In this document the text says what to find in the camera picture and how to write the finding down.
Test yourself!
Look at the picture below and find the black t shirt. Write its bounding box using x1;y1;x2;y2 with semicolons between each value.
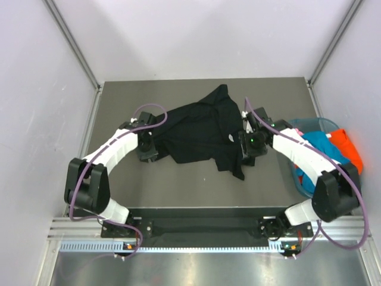
152;84;245;181

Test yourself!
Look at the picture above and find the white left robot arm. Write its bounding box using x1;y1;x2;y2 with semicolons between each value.
64;119;155;237

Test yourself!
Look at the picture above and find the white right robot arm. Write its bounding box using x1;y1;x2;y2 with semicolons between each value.
240;116;361;236

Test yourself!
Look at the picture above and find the pink t shirt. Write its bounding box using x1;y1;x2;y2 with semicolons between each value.
295;128;304;136

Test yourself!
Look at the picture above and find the teal laundry basket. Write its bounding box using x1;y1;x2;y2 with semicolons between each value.
271;118;345;198

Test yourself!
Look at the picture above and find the blue t shirt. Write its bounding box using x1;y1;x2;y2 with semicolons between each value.
295;131;351;196

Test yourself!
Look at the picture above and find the orange t shirt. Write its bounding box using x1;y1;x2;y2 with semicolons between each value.
329;129;364;175

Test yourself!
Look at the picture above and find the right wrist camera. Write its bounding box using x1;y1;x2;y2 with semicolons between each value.
241;107;275;133

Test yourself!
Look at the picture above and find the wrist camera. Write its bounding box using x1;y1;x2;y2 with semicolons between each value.
130;111;158;128
241;107;275;133

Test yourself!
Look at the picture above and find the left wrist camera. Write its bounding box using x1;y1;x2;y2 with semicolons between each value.
130;111;158;128

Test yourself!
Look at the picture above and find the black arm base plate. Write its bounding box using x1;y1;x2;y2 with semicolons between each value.
100;207;314;248

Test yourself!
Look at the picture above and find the aluminium frame rail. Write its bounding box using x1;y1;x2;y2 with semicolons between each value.
48;216;365;241

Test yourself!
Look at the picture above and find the slotted grey cable duct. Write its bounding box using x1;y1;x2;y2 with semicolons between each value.
59;240;301;253

